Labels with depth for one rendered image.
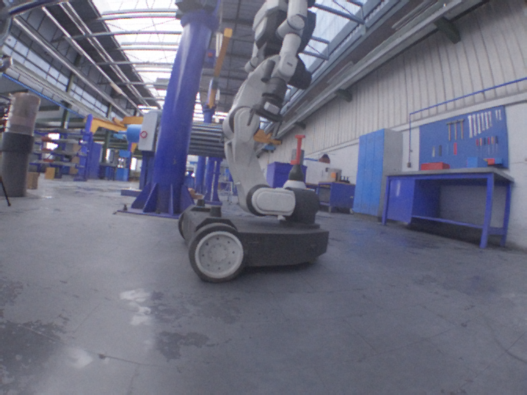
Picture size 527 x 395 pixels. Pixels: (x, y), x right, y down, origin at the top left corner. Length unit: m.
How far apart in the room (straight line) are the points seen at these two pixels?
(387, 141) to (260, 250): 4.17
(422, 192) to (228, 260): 3.33
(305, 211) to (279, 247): 0.28
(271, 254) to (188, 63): 2.01
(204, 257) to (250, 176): 0.42
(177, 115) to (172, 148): 0.32
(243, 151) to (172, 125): 1.34
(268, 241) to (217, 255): 0.21
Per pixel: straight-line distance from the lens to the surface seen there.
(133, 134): 4.61
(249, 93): 1.10
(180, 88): 2.37
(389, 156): 4.81
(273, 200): 1.03
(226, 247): 0.81
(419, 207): 3.80
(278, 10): 1.33
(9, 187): 2.95
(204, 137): 4.18
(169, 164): 2.21
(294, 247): 0.97
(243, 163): 1.03
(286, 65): 0.96
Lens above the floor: 0.32
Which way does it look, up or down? 1 degrees down
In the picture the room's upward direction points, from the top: 6 degrees clockwise
